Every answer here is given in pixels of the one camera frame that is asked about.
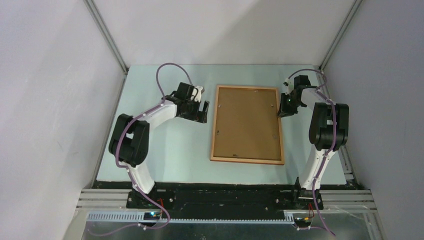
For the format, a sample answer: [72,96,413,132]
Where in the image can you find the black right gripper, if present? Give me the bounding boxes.
[276,92,303,118]

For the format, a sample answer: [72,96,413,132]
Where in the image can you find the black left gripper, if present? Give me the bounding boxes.
[178,97,208,123]

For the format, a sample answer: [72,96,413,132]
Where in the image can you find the wooden picture frame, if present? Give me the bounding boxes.
[209,84,286,166]

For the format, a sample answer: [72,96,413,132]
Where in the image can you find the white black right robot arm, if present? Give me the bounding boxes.
[277,75,349,209]

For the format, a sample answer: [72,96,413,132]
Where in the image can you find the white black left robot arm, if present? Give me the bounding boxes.
[108,82,209,208]

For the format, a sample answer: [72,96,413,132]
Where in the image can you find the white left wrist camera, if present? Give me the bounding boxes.
[190,85,205,103]

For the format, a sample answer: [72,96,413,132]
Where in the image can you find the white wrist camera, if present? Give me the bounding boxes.
[190,85,205,103]
[283,78,294,89]

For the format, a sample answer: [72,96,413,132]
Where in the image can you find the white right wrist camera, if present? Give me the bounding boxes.
[283,78,294,89]

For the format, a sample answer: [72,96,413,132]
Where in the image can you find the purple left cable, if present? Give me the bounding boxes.
[88,62,194,238]

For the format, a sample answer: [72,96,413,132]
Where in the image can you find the aluminium rail right side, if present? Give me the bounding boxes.
[316,0,364,182]

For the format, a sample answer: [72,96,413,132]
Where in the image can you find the aluminium rail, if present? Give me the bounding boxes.
[83,0,129,189]
[316,0,364,182]
[77,189,377,213]

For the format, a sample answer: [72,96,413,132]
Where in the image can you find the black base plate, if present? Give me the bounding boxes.
[126,188,323,220]

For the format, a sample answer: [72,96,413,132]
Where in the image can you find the grey slotted cable duct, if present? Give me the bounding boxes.
[86,211,295,225]

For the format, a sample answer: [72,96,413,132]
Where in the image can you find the aluminium front rail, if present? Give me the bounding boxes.
[77,189,377,213]

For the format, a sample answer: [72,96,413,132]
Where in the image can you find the aluminium rail left side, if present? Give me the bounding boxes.
[83,0,129,189]

